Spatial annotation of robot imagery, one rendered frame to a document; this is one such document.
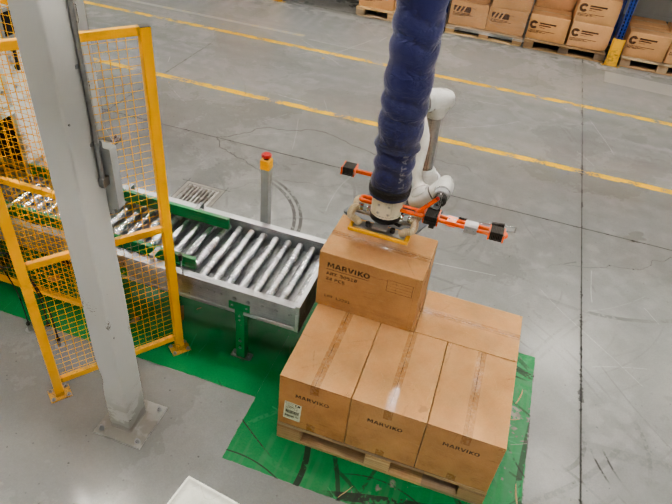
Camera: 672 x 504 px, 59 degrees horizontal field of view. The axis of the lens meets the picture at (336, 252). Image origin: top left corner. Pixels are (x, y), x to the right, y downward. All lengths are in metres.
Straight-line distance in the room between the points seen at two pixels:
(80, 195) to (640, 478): 3.37
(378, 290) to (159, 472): 1.55
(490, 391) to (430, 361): 0.35
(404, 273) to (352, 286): 0.33
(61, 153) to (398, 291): 1.84
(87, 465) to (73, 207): 1.58
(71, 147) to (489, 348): 2.41
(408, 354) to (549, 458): 1.09
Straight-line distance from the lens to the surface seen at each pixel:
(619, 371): 4.62
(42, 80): 2.42
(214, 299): 3.74
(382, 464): 3.51
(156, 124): 3.09
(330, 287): 3.48
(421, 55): 2.78
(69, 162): 2.54
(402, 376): 3.29
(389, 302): 3.41
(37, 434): 3.88
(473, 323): 3.69
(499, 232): 3.21
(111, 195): 2.74
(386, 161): 3.02
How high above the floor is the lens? 3.03
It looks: 39 degrees down
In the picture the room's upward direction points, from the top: 6 degrees clockwise
